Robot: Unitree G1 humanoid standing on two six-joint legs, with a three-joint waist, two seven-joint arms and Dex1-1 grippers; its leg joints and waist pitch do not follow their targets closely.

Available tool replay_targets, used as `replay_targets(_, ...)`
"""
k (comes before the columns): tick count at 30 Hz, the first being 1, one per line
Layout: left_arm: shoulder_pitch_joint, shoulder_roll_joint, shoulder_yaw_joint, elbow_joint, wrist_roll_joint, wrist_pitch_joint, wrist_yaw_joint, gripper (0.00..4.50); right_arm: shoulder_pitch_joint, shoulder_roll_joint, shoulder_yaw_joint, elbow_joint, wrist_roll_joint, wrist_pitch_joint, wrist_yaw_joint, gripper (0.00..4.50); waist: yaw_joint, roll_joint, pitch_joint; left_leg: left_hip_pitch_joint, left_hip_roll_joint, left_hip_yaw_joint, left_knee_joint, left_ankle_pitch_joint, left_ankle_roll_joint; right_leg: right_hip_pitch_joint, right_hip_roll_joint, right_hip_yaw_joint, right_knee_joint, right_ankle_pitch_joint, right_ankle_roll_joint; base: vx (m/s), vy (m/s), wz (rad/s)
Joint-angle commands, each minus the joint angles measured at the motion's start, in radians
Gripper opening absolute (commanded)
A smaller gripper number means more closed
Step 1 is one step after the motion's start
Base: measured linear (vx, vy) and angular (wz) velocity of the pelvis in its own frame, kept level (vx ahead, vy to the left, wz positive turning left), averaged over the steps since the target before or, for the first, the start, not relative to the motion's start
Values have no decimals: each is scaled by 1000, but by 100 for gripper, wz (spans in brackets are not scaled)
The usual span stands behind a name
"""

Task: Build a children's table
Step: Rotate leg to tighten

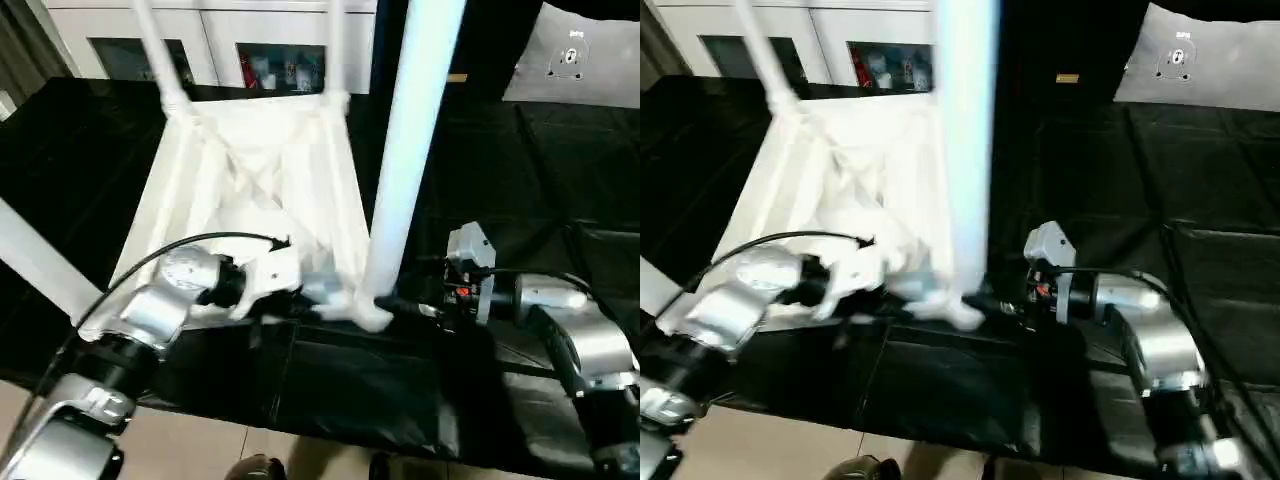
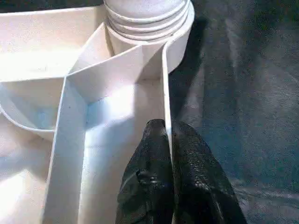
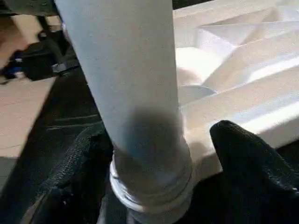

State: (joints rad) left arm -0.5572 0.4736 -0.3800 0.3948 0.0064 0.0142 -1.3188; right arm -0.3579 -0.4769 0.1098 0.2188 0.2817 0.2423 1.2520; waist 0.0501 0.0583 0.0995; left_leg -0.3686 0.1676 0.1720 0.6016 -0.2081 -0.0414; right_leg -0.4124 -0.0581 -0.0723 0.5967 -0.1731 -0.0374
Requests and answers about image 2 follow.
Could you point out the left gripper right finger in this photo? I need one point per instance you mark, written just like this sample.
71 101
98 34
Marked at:
201 186

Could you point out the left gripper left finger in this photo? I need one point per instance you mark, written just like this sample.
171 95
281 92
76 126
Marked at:
147 186

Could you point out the white plastic table top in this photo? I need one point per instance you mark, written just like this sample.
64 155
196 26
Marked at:
46 46

